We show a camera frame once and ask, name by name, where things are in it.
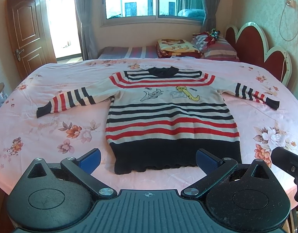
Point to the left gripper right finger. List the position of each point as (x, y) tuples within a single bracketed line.
[(216, 170)]

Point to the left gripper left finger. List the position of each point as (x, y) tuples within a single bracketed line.
[(79, 170)]

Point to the striped knit sweater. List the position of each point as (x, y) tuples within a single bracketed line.
[(160, 117)]

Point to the striped pillow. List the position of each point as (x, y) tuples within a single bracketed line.
[(214, 48)]

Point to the red white headboard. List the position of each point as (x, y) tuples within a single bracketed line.
[(251, 45)]

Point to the yellow red folded blanket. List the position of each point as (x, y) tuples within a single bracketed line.
[(167, 48)]

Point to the brown wooden door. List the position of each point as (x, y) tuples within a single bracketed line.
[(29, 35)]

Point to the striped bed sheet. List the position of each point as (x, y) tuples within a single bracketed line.
[(128, 52)]

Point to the window with sliding panes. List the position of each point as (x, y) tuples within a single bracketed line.
[(117, 12)]

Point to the grey left curtain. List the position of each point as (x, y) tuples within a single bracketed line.
[(87, 37)]

